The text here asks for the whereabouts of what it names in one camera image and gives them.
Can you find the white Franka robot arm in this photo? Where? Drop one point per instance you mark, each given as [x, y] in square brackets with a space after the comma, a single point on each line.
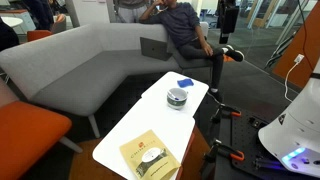
[300, 126]

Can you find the white mug with green band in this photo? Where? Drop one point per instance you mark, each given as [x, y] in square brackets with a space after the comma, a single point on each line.
[176, 104]

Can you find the blue cloth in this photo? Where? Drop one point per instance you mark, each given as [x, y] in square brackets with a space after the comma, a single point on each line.
[185, 83]

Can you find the grey laptop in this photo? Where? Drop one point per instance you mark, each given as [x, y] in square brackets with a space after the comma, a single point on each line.
[153, 48]

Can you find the tan tea pouch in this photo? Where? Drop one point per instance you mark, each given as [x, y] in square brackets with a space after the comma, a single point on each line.
[146, 156]

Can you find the seated person in dark sweater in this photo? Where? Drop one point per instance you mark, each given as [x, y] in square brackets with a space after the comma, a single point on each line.
[181, 23]

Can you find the standing person in grey pants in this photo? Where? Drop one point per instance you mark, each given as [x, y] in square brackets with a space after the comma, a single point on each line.
[130, 13]

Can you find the grey corner sofa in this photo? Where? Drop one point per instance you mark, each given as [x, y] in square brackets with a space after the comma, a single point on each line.
[66, 66]

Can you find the orange background chair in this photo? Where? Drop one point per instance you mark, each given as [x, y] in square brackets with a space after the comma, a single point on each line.
[38, 35]

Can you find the orange upholstered seat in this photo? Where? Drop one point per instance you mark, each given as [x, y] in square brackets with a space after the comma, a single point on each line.
[26, 133]

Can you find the person in dark jacket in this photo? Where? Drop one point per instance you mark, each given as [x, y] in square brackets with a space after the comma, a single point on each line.
[38, 11]

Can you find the person in black clothes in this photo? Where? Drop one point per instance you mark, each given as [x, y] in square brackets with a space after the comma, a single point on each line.
[7, 36]

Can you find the white round background table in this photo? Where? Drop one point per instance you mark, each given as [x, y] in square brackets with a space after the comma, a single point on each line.
[11, 21]

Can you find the white wall power adapter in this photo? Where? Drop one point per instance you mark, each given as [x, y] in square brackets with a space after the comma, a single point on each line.
[299, 58]

